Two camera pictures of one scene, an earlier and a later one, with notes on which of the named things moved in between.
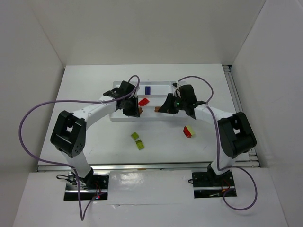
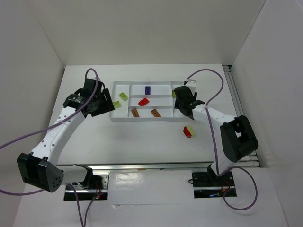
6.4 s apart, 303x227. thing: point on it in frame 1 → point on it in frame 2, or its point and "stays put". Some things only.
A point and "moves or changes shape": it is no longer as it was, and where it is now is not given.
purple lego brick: [147, 91] stays put
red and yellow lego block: [188, 131] stays put
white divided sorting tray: [150, 94] stays put
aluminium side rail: [248, 160] stays put
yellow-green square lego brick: [134, 135] moves or changes shape
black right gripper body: [171, 104] stays put
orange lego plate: [140, 110] moves or changes shape
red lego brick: [143, 101] stays put
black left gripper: [131, 108] → [104, 101]
